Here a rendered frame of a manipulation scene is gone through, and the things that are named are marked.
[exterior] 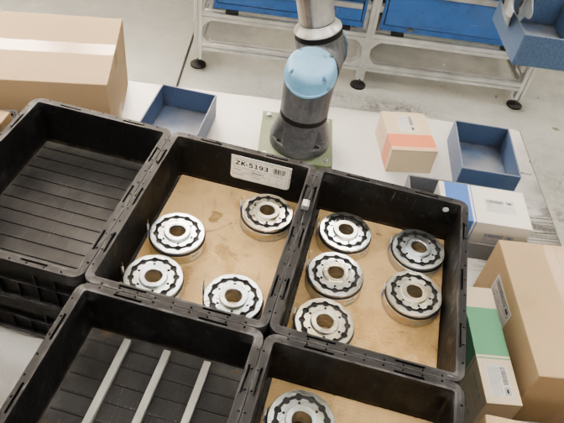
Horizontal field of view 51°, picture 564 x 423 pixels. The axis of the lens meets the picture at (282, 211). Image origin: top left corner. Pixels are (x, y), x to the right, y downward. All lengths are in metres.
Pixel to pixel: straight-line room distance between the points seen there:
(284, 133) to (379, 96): 1.74
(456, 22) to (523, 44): 1.70
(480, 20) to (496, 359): 2.18
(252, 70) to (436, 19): 0.94
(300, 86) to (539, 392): 0.77
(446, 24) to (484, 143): 1.37
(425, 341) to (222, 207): 0.47
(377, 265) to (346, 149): 0.52
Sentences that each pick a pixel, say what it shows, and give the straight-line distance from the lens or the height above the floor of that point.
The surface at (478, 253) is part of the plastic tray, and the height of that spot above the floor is 0.72.
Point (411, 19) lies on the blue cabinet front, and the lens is 3.01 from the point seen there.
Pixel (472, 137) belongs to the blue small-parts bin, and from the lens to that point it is 1.73.
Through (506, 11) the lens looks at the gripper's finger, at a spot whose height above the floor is 1.14.
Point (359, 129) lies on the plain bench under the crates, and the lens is 1.68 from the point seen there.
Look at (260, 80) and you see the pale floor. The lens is 3.08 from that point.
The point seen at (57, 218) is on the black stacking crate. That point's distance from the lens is 1.21.
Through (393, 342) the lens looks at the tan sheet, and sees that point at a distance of 1.06.
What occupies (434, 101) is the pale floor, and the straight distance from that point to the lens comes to 3.20.
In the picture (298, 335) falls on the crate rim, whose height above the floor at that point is 0.93.
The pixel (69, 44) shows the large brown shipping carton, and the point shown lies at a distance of 1.57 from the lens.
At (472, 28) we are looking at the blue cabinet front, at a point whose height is 0.39.
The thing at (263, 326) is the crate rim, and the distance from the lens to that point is 0.91.
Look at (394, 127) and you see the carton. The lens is 1.59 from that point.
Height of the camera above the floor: 1.69
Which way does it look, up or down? 45 degrees down
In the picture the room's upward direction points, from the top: 9 degrees clockwise
